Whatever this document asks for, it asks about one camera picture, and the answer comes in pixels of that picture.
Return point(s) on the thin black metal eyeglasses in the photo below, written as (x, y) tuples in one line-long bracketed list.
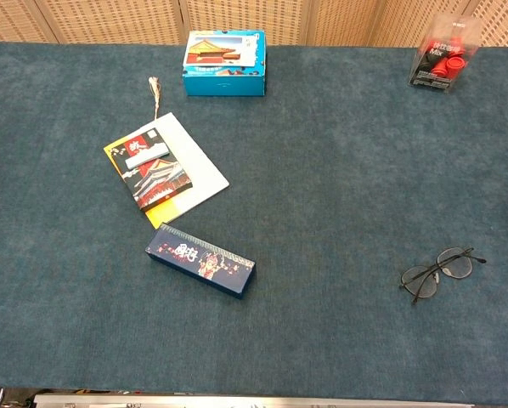
[(421, 284)]

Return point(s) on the white and yellow booklet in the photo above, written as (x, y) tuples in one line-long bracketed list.
[(201, 170)]

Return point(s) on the long dark blue printed box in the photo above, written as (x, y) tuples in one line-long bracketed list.
[(199, 263)]

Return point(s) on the black palace print notebook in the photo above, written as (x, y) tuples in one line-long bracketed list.
[(160, 180)]

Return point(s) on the blue box with palace picture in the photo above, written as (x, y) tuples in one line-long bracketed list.
[(224, 83)]

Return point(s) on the teal carpet table cover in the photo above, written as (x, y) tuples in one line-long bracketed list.
[(300, 331)]

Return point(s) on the woven rattan folding screen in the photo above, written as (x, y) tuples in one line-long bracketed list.
[(109, 21)]

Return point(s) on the clear box with red capsules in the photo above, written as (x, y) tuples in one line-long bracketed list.
[(445, 64)]

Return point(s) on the aluminium rail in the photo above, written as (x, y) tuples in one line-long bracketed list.
[(237, 403)]

